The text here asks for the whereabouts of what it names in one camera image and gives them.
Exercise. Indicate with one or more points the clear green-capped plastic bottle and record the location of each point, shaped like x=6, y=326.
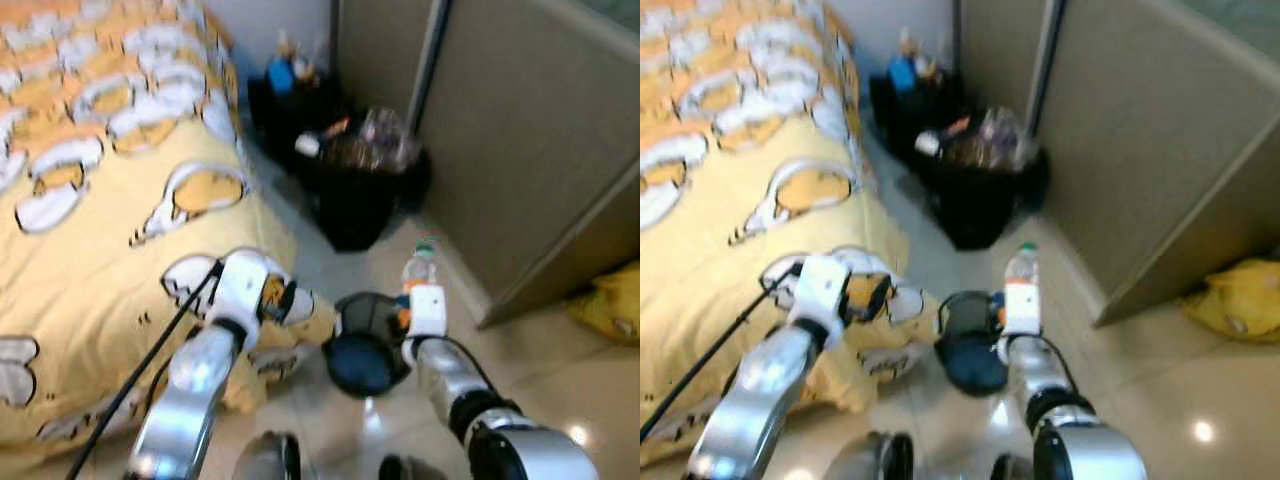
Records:
x=422, y=268
x=1022, y=268

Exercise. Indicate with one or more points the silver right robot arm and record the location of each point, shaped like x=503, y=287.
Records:
x=1040, y=380
x=445, y=375

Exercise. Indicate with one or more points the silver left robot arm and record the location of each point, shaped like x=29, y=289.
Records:
x=195, y=380
x=760, y=395

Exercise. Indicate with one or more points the black trash bin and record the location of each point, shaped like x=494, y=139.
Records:
x=975, y=210
x=355, y=210

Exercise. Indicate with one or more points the yellow egg cartoon blanket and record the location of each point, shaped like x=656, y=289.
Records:
x=720, y=280
x=90, y=270

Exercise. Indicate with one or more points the robot right leg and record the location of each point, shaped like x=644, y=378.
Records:
x=403, y=470
x=1010, y=470

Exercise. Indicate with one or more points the robot leg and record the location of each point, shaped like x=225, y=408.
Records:
x=870, y=462
x=1010, y=470
x=403, y=470
x=268, y=460

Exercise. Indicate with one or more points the white plastic container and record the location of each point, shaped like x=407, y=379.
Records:
x=307, y=146
x=927, y=143

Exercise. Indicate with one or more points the robot left leg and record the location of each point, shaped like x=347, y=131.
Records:
x=870, y=462
x=268, y=460

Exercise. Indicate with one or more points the clear empty plastic bottle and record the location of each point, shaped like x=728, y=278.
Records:
x=1003, y=135
x=385, y=135

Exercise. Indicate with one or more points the orange litter piece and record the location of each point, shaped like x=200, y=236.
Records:
x=958, y=126
x=335, y=127

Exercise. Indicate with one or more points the black side table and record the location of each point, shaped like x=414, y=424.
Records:
x=275, y=115
x=895, y=115

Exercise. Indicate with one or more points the grey-brown wardrobe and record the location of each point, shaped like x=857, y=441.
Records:
x=1160, y=150
x=540, y=150

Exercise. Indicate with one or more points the blue bottle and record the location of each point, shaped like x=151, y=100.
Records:
x=280, y=76
x=903, y=74

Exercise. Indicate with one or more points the small amber bottle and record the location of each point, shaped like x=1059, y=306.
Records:
x=304, y=65

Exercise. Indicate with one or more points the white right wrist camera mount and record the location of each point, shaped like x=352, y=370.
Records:
x=1022, y=312
x=427, y=312

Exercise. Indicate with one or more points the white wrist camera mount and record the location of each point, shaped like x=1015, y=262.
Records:
x=820, y=290
x=427, y=312
x=240, y=285
x=1022, y=312

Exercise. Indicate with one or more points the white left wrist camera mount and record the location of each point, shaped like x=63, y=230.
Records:
x=240, y=285
x=820, y=290

